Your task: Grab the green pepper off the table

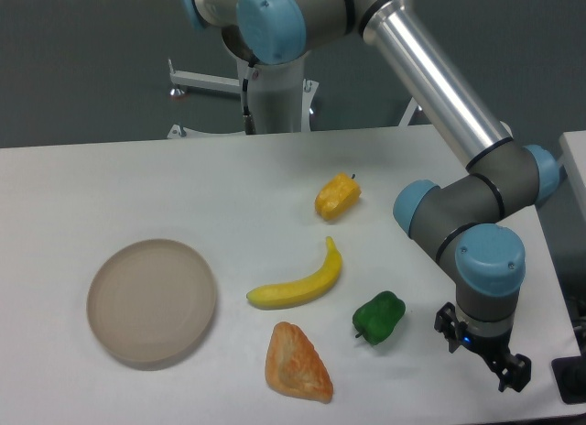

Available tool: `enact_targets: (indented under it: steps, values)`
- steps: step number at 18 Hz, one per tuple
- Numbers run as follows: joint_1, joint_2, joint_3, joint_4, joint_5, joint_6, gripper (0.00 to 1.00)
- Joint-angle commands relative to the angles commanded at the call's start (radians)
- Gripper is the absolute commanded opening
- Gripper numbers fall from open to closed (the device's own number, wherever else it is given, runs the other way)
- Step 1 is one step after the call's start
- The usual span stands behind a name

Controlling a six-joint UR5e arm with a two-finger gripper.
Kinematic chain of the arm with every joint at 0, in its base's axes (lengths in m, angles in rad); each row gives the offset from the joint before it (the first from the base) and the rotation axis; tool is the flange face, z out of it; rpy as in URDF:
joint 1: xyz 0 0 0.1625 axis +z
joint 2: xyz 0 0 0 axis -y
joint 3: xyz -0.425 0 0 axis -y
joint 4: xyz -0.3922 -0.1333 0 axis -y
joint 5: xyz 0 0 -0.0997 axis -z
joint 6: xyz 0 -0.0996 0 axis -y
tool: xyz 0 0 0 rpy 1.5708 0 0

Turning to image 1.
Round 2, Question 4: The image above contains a white side table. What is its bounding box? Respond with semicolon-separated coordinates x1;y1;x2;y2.
559;131;586;214

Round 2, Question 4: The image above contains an orange yellow bell pepper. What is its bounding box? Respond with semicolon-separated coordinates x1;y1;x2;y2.
314;172;362;221

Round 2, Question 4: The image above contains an orange bread slice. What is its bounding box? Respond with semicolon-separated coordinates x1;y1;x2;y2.
265;321;334;404

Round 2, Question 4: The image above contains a beige round plate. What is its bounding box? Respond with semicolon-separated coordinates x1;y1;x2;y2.
86;239;217;369

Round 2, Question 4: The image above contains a green bell pepper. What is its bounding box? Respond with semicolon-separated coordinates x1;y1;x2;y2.
352;290;406;345

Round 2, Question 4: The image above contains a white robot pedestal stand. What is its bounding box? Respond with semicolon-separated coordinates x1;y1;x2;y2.
165;58;431;140

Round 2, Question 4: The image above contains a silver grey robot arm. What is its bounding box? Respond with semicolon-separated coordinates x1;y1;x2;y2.
181;0;559;391

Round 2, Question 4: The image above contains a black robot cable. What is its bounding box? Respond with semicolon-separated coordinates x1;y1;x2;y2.
241;53;257;136

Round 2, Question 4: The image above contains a yellow banana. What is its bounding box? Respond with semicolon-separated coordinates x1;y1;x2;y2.
246;236;343;310

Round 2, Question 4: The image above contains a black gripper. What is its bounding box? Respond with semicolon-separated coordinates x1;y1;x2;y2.
434;302;532;393

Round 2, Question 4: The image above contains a black device at right edge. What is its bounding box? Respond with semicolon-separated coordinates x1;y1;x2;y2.
551;356;585;405

